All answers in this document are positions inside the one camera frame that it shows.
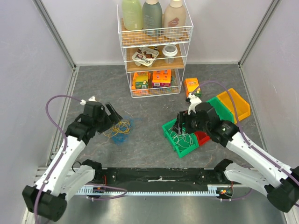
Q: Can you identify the yellow cable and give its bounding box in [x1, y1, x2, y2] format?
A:
[102, 119, 131, 137]

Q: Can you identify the blue cable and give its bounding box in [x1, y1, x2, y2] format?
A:
[111, 115, 142, 146]

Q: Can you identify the white cable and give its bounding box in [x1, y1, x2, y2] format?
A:
[169, 130, 194, 150]

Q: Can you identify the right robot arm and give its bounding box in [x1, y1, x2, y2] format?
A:
[172, 102, 299, 213]

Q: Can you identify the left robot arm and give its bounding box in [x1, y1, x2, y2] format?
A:
[22, 98, 122, 222]

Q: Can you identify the front green bin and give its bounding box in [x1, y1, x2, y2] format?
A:
[162, 119, 199, 158]

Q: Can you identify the green bin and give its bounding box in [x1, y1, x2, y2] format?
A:
[162, 119, 199, 158]
[207, 97, 234, 123]

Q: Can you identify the red bin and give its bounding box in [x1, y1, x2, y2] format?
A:
[194, 131, 210, 146]

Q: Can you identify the rear green bin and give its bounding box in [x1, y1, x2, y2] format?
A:
[207, 97, 234, 123]

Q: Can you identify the sponge box on table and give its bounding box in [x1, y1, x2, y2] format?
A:
[184, 78, 199, 97]

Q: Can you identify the sponge box in rack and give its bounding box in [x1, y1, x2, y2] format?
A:
[132, 71, 150, 90]

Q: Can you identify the pink orange box in rack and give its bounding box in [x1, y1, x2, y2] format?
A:
[152, 70, 171, 88]

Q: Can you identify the yellow bin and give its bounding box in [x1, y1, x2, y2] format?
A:
[216, 88, 251, 124]

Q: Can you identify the yogurt cup pack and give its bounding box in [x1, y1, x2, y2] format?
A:
[132, 47, 159, 68]

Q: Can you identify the clear cup with lid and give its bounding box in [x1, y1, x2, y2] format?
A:
[162, 44, 178, 63]

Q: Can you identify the beige brown bottle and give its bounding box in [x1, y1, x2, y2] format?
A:
[164, 0, 186, 40]

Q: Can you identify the light green bottle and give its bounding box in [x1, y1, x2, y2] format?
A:
[121, 0, 143, 31]

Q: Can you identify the grey green bottle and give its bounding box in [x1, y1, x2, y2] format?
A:
[142, 0, 163, 37]

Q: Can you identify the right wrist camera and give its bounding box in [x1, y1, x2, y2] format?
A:
[185, 93, 202, 115]

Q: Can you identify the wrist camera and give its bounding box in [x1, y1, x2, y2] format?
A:
[185, 93, 202, 115]
[80, 96, 97, 105]

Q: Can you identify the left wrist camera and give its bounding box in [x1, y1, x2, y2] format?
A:
[80, 96, 97, 105]

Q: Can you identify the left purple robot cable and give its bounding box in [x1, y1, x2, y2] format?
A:
[34, 95, 86, 224]

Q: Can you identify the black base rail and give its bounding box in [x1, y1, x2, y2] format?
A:
[92, 168, 230, 192]

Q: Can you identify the white wire shelf rack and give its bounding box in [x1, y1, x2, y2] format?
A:
[117, 1, 193, 98]

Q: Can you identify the white cable duct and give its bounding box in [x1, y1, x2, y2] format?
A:
[76, 185, 228, 197]

